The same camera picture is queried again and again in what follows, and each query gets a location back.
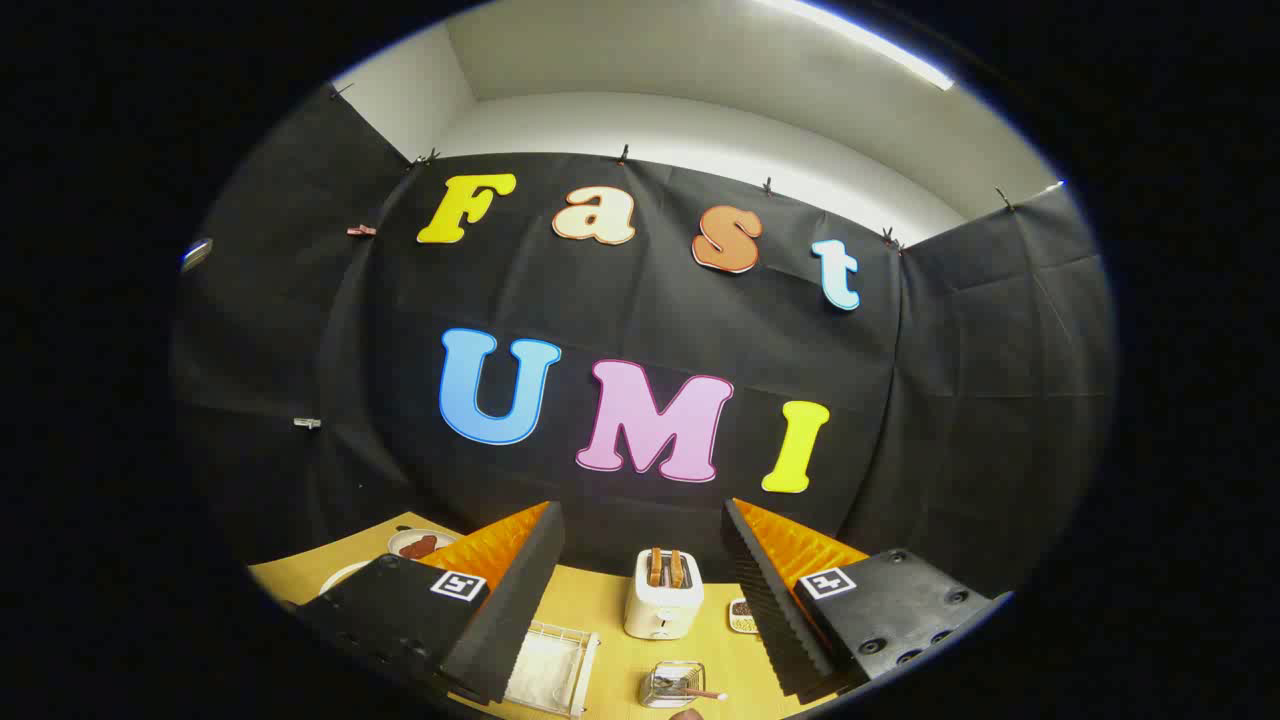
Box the small plate with sausages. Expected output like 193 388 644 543
388 528 462 560

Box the white toaster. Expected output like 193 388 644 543
624 560 705 642

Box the metal wire basket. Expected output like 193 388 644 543
640 660 707 710

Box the white wire dish rack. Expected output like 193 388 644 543
318 560 602 720

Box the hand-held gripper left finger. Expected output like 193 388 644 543
290 500 567 707

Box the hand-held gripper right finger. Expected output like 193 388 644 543
720 497 1012 702

